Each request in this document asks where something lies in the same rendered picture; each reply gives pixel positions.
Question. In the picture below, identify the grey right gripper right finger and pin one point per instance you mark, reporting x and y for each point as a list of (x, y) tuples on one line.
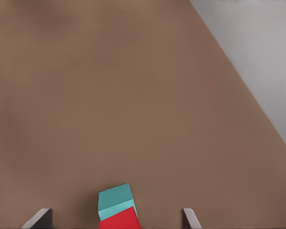
[(190, 219)]

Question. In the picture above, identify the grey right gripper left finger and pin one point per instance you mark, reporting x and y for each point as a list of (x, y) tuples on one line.
[(40, 219)]

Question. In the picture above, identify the red wooden cube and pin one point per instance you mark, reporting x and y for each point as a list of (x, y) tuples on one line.
[(120, 219)]

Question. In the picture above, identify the blue wooden cube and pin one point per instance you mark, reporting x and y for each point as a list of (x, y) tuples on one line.
[(115, 199)]

